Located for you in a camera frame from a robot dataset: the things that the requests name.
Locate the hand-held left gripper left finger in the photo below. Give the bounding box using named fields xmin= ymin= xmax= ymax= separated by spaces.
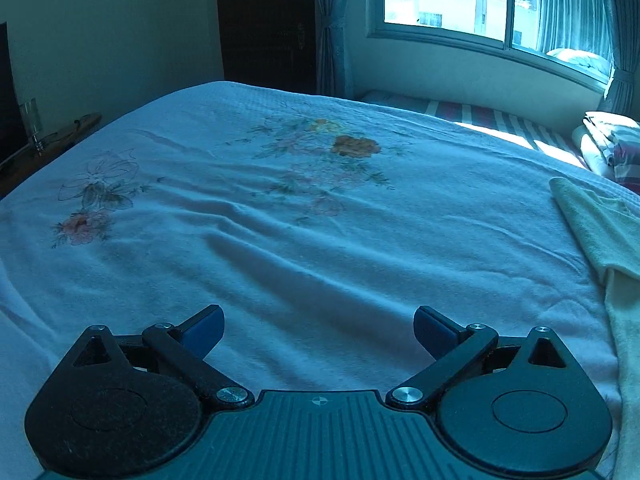
xmin=55 ymin=304 xmax=255 ymax=414

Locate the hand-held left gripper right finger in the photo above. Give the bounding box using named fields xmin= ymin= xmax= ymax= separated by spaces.
xmin=386 ymin=305 xmax=587 ymax=412

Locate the cream towel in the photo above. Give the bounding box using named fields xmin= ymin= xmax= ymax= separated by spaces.
xmin=549 ymin=176 xmax=640 ymax=480

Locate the floral bed blanket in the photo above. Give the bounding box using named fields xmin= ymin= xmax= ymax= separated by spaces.
xmin=0 ymin=80 xmax=640 ymax=480

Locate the striped mattress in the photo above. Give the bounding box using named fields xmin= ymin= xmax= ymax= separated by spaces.
xmin=357 ymin=90 xmax=593 ymax=171

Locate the folded white quilt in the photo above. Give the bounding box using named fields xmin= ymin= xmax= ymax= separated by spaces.
xmin=571 ymin=125 xmax=616 ymax=178

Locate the wooden side table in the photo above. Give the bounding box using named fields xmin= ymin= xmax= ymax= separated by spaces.
xmin=0 ymin=112 xmax=103 ymax=186

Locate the folded striped quilt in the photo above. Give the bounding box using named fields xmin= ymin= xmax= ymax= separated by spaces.
xmin=582 ymin=110 xmax=640 ymax=188

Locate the clear drinking glass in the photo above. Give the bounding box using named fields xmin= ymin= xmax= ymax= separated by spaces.
xmin=19 ymin=98 xmax=46 ymax=156

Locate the black television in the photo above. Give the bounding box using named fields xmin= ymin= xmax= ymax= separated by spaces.
xmin=0 ymin=22 xmax=28 ymax=163

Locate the white pillow on windowsill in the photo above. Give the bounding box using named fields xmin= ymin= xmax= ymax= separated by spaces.
xmin=545 ymin=48 xmax=613 ymax=77

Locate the dark wooden wardrobe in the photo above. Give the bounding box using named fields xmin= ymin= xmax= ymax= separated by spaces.
xmin=215 ymin=0 xmax=318 ymax=96

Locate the blue curtain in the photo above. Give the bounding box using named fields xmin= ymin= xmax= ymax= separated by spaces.
xmin=537 ymin=0 xmax=640 ymax=116
xmin=310 ymin=0 xmax=356 ymax=98

